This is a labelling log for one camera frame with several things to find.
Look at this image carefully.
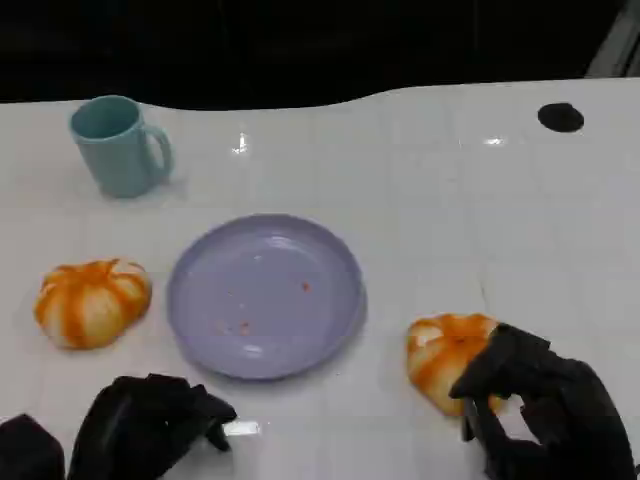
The grey metal frame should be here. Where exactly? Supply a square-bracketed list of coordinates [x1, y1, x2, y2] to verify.
[584, 0, 640, 79]

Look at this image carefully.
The black round table grommet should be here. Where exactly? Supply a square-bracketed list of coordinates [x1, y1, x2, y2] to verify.
[537, 102, 585, 134]

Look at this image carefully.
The orange and white bread roll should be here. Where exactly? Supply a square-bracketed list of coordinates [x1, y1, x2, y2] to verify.
[32, 257, 153, 351]
[405, 313, 506, 417]

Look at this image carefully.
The pale green mug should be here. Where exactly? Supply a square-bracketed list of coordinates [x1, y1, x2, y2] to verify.
[68, 94, 175, 199]

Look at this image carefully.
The lilac plate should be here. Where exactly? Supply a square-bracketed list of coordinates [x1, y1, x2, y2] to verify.
[166, 213, 369, 382]

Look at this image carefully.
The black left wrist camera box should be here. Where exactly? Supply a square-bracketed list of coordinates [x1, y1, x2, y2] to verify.
[0, 413, 66, 480]

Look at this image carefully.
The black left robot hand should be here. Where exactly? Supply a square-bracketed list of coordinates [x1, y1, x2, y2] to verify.
[67, 372, 238, 480]

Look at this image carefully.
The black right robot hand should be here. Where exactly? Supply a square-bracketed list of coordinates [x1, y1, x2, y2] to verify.
[448, 323, 637, 480]

